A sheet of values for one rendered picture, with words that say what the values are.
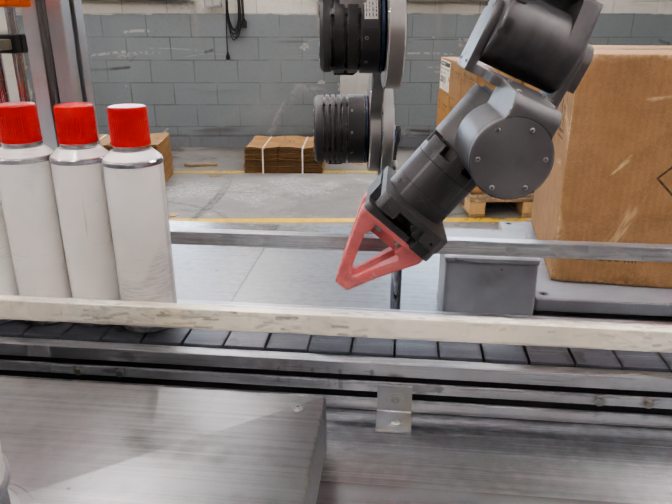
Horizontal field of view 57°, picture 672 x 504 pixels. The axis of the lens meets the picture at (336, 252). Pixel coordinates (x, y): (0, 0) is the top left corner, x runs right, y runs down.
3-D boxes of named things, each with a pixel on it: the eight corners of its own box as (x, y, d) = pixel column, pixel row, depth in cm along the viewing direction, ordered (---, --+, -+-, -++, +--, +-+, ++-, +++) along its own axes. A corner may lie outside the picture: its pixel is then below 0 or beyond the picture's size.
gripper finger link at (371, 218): (307, 270, 53) (380, 189, 50) (317, 243, 60) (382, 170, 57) (368, 319, 54) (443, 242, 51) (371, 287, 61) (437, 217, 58)
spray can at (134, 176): (113, 331, 58) (82, 109, 51) (138, 307, 63) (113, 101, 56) (166, 335, 58) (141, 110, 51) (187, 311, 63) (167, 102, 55)
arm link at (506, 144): (585, 42, 50) (489, -5, 48) (650, 57, 39) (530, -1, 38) (510, 175, 54) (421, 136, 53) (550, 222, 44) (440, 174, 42)
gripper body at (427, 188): (370, 208, 49) (434, 136, 46) (374, 179, 58) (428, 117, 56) (432, 260, 50) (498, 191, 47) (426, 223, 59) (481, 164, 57)
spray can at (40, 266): (13, 325, 60) (-32, 107, 52) (39, 302, 65) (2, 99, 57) (66, 326, 59) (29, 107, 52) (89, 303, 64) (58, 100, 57)
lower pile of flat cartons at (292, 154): (243, 173, 499) (241, 146, 491) (254, 159, 549) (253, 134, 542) (324, 174, 496) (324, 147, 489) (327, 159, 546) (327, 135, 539)
